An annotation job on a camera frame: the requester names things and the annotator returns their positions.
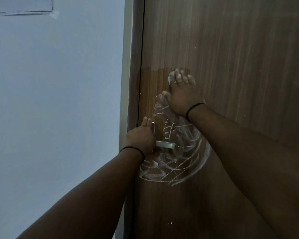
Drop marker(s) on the person's right hand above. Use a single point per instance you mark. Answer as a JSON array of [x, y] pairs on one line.
[[183, 97]]

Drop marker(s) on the person's left hand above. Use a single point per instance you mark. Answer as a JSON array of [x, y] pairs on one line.
[[140, 138]]

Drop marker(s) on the pale blue wet wipe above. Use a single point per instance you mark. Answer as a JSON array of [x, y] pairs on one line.
[[170, 77]]

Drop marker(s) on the brown wooden door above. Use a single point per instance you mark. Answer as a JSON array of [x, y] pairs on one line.
[[251, 47]]

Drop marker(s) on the person's right forearm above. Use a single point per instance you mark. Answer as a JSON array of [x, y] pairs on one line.
[[259, 159]]

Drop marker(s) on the person's left forearm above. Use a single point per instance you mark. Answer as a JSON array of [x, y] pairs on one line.
[[77, 196]]

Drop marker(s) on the black wristband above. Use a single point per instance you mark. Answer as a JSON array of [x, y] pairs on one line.
[[194, 105], [130, 147]]

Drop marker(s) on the brown door frame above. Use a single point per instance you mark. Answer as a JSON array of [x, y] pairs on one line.
[[137, 47]]

